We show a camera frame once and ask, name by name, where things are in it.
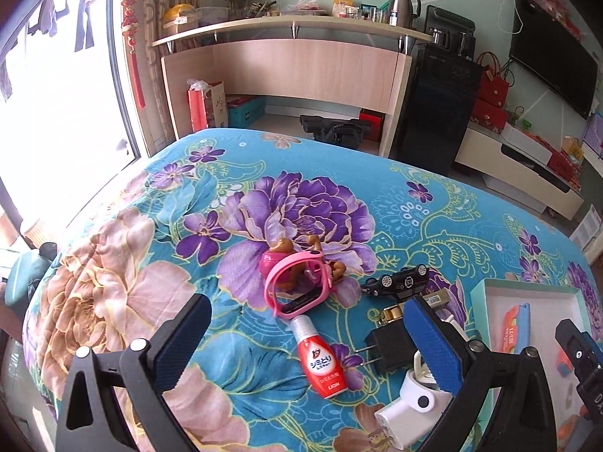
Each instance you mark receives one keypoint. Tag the yellow domed container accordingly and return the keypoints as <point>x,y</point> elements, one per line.
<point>177,19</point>

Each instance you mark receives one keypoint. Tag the red gift bag on floor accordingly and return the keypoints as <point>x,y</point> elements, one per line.
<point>207,105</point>

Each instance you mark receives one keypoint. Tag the black bag under desk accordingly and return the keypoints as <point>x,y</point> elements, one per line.
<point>346,133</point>

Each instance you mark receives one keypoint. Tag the cream TV stand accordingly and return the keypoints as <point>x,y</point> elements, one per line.
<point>491,154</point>

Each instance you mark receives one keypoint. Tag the white charger with cable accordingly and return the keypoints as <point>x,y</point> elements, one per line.
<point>413,414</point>

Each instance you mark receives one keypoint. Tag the black toy car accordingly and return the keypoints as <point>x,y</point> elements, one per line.
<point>400,285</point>

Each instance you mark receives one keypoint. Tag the teal storage box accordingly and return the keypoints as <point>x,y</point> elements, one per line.
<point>244,110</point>

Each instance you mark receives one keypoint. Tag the beige patterned curtain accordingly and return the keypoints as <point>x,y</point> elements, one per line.
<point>155,117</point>

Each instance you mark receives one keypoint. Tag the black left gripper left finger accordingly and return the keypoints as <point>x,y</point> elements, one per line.
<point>90,418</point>

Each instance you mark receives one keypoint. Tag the floral blue table cloth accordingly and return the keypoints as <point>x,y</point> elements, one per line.
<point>298,246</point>

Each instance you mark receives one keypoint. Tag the red white Lion bottle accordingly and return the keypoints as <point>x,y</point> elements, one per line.
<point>319,363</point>

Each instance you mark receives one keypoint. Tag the pink watch with bear toy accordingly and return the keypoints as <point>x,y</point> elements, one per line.
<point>298,280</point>

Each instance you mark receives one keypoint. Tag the white tray with green rim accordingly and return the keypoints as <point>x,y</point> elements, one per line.
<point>492,298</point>

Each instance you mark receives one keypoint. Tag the red gift bags on stand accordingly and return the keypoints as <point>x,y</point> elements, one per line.
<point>488,110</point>

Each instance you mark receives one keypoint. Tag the wall mounted black television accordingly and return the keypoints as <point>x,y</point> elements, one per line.
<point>544,47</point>

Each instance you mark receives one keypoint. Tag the blue and coral toy block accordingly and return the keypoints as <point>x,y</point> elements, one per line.
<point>516,330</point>

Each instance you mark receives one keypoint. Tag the steel thermos jug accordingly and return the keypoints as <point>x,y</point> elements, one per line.
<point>402,13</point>

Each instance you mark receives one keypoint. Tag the black water dispenser cabinet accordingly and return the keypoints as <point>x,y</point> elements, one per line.
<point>442,92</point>

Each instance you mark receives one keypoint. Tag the black power adapter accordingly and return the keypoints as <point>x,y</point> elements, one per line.
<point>389,348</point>

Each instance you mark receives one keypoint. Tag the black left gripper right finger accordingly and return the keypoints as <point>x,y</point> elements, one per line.
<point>523,418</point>

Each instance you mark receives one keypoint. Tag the wooden curved desk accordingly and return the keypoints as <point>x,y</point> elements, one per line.
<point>266,56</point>

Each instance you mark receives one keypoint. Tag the red hanging knot decoration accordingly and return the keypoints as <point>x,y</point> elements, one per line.
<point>129,29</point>

